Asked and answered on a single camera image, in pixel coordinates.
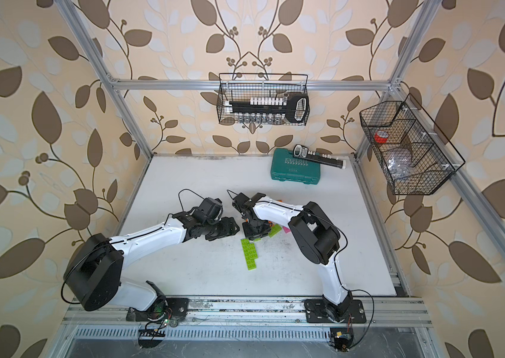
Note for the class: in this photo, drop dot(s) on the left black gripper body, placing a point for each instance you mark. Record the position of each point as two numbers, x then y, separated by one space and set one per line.
208 226

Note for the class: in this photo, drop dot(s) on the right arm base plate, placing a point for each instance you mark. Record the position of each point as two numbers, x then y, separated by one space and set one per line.
320 311

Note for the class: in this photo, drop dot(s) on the socket rail on case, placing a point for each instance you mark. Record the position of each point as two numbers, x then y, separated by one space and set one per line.
303 152

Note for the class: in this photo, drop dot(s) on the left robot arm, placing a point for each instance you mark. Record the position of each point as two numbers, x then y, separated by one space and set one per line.
94 274

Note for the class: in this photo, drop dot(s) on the right wire basket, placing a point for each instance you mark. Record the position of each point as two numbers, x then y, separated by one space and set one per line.
434 158

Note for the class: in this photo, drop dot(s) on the green brick lowest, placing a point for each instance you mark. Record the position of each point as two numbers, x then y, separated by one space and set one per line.
250 262

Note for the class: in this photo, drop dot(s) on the clear plastic bag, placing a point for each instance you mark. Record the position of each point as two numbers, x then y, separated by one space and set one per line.
399 163

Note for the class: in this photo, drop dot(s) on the green tool case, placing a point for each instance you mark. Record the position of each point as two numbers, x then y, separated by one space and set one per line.
285 167

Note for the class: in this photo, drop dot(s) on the wire basket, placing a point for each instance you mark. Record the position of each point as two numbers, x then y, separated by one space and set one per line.
434 158
243 85

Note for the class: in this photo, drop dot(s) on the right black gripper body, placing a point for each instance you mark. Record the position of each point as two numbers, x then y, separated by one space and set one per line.
256 229

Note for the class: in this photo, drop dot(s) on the aluminium front rail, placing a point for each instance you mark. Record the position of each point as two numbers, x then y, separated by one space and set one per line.
379 312

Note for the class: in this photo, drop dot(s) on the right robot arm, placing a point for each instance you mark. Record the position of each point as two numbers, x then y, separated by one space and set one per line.
316 236

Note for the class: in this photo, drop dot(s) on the back wire basket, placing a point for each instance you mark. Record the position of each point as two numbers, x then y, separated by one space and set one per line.
243 85

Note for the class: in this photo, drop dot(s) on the green brick long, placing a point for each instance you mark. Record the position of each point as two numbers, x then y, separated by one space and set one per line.
252 252

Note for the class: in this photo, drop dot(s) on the socket rail in basket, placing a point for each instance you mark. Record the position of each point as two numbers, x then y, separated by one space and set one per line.
290 109

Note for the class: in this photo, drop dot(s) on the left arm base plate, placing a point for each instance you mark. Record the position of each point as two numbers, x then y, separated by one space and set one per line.
165 308

